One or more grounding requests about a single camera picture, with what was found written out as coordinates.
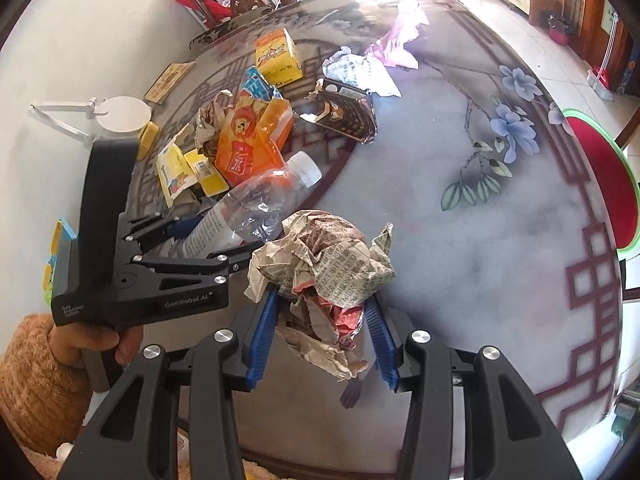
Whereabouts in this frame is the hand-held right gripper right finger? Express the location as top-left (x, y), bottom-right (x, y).
top-left (364, 294), bottom-right (585, 480)

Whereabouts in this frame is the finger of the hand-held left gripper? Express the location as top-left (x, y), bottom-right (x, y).
top-left (117, 242), bottom-right (262, 293)
top-left (120, 213), bottom-right (202, 252)

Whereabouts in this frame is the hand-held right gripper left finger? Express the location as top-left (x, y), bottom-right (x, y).
top-left (57, 286), bottom-right (281, 480)

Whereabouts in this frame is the clear plastic bottle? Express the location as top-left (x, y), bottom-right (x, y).
top-left (180, 151), bottom-right (323, 261)

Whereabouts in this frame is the newspaper ball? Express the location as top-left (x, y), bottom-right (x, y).
top-left (244, 209), bottom-right (396, 381)

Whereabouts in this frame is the yellow drink carton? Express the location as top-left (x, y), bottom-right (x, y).
top-left (255, 27), bottom-right (304, 87)

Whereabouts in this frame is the green basin with red inside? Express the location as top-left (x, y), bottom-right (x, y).
top-left (560, 108), bottom-right (640, 253)

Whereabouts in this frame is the person's left hand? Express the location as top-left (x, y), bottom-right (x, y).
top-left (50, 325), bottom-right (145, 367)

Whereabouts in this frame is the blue yellow plastic toy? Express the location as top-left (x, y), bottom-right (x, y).
top-left (41, 219), bottom-right (78, 306)

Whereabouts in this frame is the flattened yellow white carton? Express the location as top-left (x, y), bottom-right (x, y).
top-left (156, 137), bottom-right (231, 207)

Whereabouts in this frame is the floral printed tablecloth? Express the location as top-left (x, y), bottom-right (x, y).
top-left (90, 0), bottom-right (626, 466)

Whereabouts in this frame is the small yellow plastic object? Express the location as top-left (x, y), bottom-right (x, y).
top-left (137, 121), bottom-right (160, 161)

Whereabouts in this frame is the orange snack bag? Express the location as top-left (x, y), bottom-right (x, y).
top-left (215, 96), bottom-right (296, 188)

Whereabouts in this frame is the crumpled brown paper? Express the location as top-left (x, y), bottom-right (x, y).
top-left (192, 90), bottom-right (236, 161)

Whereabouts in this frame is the white folding stand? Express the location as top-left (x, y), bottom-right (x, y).
top-left (27, 96), bottom-right (152, 143)

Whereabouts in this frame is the wooden framed plaque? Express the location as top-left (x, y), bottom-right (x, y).
top-left (144, 62), bottom-right (197, 104)

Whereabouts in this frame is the blue white packet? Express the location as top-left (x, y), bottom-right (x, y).
top-left (237, 66), bottom-right (283, 103)

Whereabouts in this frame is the dark brown snack wrapper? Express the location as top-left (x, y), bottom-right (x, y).
top-left (299, 78), bottom-right (379, 145)

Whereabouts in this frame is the crumpled white newspaper sheet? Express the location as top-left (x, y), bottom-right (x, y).
top-left (321, 46), bottom-right (402, 98)

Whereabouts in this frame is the crumpled pink paper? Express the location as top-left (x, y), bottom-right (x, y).
top-left (363, 0), bottom-right (431, 70)

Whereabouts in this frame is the red waste bin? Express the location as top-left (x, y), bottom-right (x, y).
top-left (547, 12), bottom-right (576, 46)

